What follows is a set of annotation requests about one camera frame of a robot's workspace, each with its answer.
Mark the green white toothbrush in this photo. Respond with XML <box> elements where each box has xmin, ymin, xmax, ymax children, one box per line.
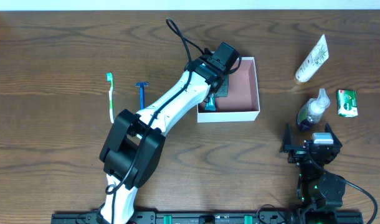
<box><xmin>106</xmin><ymin>72</ymin><xmax>115</xmax><ymax>123</ymax></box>

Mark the white leaf-print lotion tube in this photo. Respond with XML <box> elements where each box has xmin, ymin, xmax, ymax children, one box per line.
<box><xmin>294</xmin><ymin>34</ymin><xmax>329</xmax><ymax>83</ymax></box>

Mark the green soap bar pack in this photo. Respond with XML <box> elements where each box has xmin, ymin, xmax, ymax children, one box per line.
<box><xmin>337</xmin><ymin>90</ymin><xmax>358</xmax><ymax>118</ymax></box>

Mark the blue disposable razor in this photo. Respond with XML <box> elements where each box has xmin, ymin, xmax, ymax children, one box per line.
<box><xmin>135</xmin><ymin>82</ymin><xmax>149</xmax><ymax>110</ymax></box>

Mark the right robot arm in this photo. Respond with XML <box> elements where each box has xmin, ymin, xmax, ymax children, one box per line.
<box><xmin>280</xmin><ymin>124</ymin><xmax>345</xmax><ymax>223</ymax></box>

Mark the red teal toothpaste tube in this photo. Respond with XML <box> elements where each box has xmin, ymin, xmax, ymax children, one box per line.
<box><xmin>204</xmin><ymin>95</ymin><xmax>216</xmax><ymax>111</ymax></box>

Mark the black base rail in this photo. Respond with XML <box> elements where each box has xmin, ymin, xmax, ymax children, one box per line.
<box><xmin>50</xmin><ymin>210</ymin><xmax>364</xmax><ymax>224</ymax></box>

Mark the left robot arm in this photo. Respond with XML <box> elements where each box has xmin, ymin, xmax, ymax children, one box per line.
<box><xmin>98</xmin><ymin>53</ymin><xmax>242</xmax><ymax>223</ymax></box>

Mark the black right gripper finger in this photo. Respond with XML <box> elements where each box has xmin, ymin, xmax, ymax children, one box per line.
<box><xmin>282</xmin><ymin>123</ymin><xmax>293</xmax><ymax>147</ymax></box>
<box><xmin>325</xmin><ymin>123</ymin><xmax>340</xmax><ymax>144</ymax></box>

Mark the white square box pink inside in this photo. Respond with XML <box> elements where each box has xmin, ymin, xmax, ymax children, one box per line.
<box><xmin>197</xmin><ymin>57</ymin><xmax>260</xmax><ymax>123</ymax></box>

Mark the clear foam pump bottle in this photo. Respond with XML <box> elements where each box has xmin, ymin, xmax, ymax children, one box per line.
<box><xmin>297</xmin><ymin>88</ymin><xmax>330</xmax><ymax>131</ymax></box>

